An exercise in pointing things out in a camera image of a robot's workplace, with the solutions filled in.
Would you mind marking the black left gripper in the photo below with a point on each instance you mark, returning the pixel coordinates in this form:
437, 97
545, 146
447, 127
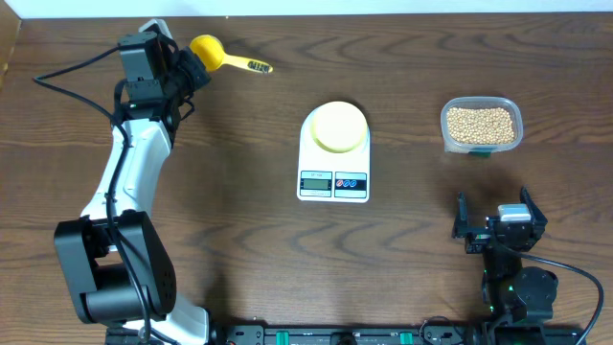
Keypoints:
193, 67

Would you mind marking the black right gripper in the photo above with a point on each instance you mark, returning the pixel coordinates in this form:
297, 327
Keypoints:
478, 238

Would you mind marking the yellow plastic measuring scoop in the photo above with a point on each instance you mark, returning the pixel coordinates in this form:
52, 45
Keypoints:
211, 52

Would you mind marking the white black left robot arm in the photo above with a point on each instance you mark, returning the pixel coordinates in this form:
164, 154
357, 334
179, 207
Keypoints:
116, 268

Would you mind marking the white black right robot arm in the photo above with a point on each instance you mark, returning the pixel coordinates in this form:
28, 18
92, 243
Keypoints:
520, 297

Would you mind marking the yellow plastic bowl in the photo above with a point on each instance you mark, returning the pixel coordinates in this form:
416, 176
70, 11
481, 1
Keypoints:
338, 127

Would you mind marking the white digital kitchen scale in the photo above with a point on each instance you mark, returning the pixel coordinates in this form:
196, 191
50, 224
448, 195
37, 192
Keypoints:
332, 177

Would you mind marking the clear plastic soybean container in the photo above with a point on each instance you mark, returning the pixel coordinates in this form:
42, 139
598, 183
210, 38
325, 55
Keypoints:
481, 125

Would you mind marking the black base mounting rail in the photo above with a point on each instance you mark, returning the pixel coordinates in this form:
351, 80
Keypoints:
429, 334

